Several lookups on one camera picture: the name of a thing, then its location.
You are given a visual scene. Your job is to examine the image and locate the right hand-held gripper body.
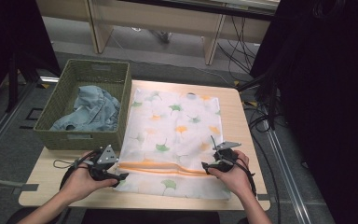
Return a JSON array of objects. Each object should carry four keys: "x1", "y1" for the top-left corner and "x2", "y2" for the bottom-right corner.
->
[{"x1": 213, "y1": 141, "x2": 242, "y2": 174}]

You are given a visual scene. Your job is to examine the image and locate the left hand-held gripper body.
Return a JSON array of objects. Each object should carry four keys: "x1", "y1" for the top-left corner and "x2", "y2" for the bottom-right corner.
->
[{"x1": 88, "y1": 144, "x2": 119, "y2": 182}]

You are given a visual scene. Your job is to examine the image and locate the green woven basket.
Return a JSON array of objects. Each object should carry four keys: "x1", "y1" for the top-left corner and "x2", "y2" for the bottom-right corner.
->
[{"x1": 33, "y1": 58, "x2": 133, "y2": 151}]

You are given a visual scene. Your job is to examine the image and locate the light blue denim garment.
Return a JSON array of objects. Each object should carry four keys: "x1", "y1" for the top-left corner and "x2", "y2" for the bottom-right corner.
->
[{"x1": 49, "y1": 85, "x2": 121, "y2": 133}]

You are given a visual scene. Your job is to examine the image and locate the white leaf-print mesh laundry bag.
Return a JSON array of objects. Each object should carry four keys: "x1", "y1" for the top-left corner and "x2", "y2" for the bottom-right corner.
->
[{"x1": 114, "y1": 88, "x2": 232, "y2": 201}]

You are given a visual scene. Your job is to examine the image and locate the person's right hand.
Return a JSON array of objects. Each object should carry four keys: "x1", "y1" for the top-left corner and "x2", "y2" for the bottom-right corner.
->
[{"x1": 208, "y1": 150, "x2": 252, "y2": 199}]

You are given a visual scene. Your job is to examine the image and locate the person's left hand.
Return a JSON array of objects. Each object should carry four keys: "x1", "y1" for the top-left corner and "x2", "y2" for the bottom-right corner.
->
[{"x1": 59, "y1": 151, "x2": 118, "y2": 204}]

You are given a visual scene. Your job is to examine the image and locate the person's dark clothing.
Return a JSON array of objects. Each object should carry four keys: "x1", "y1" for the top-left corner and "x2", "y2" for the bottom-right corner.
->
[{"x1": 81, "y1": 208, "x2": 221, "y2": 224}]

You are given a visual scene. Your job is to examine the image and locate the black metal stand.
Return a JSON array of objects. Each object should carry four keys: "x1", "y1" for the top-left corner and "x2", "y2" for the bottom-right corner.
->
[
  {"x1": 237, "y1": 69, "x2": 279, "y2": 132},
  {"x1": 7, "y1": 51, "x2": 60, "y2": 114}
]

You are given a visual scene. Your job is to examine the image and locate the dark curtain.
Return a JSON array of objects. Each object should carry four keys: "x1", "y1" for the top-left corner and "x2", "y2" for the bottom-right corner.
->
[
  {"x1": 250, "y1": 0, "x2": 358, "y2": 224},
  {"x1": 0, "y1": 0, "x2": 62, "y2": 108}
]

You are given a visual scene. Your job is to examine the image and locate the dark bundle under desk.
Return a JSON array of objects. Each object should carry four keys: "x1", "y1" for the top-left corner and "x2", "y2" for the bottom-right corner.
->
[{"x1": 150, "y1": 30, "x2": 172, "y2": 44}]

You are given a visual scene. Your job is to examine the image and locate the black cables on floor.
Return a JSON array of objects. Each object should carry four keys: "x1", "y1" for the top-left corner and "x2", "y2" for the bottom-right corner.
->
[{"x1": 242, "y1": 99, "x2": 282, "y2": 224}]

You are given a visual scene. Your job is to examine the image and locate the black cables behind desk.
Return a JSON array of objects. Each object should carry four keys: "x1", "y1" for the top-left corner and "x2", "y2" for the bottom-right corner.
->
[{"x1": 217, "y1": 15, "x2": 262, "y2": 77}]

